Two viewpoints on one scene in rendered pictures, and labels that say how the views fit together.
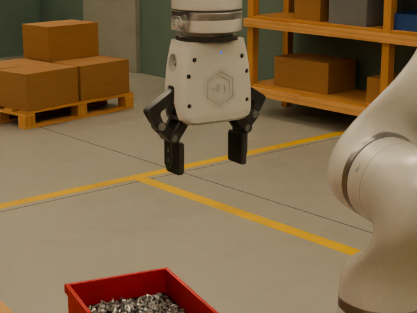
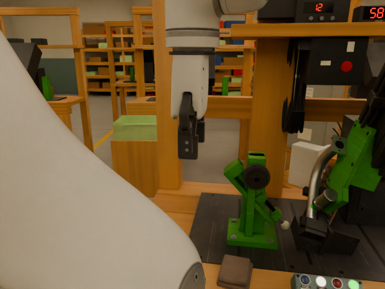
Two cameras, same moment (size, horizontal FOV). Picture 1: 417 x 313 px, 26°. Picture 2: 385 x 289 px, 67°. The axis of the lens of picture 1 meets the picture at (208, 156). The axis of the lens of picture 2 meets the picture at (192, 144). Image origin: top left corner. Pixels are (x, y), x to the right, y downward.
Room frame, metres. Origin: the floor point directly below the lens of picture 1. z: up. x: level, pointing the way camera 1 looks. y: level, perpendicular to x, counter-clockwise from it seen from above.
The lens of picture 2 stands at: (1.41, -0.36, 1.45)
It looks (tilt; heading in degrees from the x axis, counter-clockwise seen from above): 18 degrees down; 132
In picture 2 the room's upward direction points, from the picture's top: straight up
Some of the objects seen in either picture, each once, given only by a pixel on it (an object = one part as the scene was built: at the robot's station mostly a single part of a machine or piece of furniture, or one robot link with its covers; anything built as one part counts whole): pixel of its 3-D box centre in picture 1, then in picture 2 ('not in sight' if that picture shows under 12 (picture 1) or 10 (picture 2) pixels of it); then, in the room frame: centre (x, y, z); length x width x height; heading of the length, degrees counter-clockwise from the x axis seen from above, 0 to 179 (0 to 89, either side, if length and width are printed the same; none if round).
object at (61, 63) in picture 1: (51, 69); not in sight; (7.80, 1.37, 0.37); 1.20 x 0.80 x 0.74; 139
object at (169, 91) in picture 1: (174, 104); not in sight; (1.06, 0.04, 1.37); 0.08 x 0.01 x 0.06; 123
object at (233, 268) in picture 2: not in sight; (235, 271); (1.07, 0.18, 0.91); 0.10 x 0.08 x 0.03; 115
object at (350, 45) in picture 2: not in sight; (332, 61); (1.07, 0.72, 1.42); 0.17 x 0.12 x 0.15; 33
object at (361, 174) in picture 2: not in sight; (361, 160); (1.24, 0.51, 1.17); 0.13 x 0.12 x 0.20; 33
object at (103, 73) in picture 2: not in sight; (125, 62); (-7.27, 5.76, 1.11); 3.01 x 0.54 x 2.23; 41
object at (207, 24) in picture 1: (205, 22); (192, 41); (1.08, 0.00, 1.47); 0.09 x 0.08 x 0.03; 123
